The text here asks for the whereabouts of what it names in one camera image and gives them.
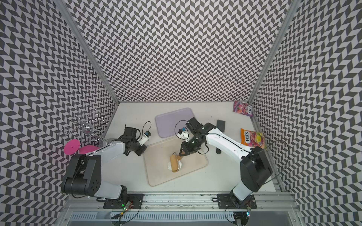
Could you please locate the purple plastic tray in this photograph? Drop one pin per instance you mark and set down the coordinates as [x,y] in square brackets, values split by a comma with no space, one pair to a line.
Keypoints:
[167,123]

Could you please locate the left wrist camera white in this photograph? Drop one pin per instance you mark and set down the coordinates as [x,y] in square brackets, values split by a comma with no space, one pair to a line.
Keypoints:
[145,137]

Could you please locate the wooden dough roller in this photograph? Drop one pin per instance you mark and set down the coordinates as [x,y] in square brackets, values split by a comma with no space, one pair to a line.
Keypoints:
[174,161]

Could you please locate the pink snack bag far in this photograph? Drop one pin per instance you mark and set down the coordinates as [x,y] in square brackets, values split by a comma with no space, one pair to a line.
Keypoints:
[243,108]

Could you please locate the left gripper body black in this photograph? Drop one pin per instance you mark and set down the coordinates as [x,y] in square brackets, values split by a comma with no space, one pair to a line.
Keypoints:
[137,149]

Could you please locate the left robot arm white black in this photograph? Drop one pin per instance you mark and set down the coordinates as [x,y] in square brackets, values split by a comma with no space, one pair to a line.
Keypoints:
[83,177]

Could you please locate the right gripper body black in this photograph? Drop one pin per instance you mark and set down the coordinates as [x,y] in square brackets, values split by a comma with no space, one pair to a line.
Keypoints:
[193,145]

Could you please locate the pink plastic wine glass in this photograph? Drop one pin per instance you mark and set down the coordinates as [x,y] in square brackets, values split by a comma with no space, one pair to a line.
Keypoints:
[74,146]

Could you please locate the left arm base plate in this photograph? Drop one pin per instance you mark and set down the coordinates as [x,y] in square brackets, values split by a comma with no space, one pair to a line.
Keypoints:
[118,204]

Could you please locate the beige plastic tray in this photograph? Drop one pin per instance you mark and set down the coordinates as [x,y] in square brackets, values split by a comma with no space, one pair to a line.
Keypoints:
[163,162]

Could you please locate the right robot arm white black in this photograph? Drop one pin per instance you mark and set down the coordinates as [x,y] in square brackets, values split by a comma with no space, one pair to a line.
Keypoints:
[255,168]

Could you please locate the metal wire glass rack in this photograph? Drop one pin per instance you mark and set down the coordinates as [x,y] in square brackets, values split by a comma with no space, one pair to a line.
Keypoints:
[85,123]

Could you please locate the black handled metal scraper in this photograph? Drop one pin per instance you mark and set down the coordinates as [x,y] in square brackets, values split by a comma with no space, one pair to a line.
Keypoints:
[220,124]

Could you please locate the orange yellow snack bag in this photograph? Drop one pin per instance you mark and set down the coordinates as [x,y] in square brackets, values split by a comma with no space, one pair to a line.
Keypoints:
[252,139]

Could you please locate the white dough ball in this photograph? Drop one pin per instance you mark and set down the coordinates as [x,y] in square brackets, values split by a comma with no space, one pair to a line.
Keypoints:
[178,167]

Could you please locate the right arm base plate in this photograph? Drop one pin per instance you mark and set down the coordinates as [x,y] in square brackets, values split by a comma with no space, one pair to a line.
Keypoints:
[229,201]

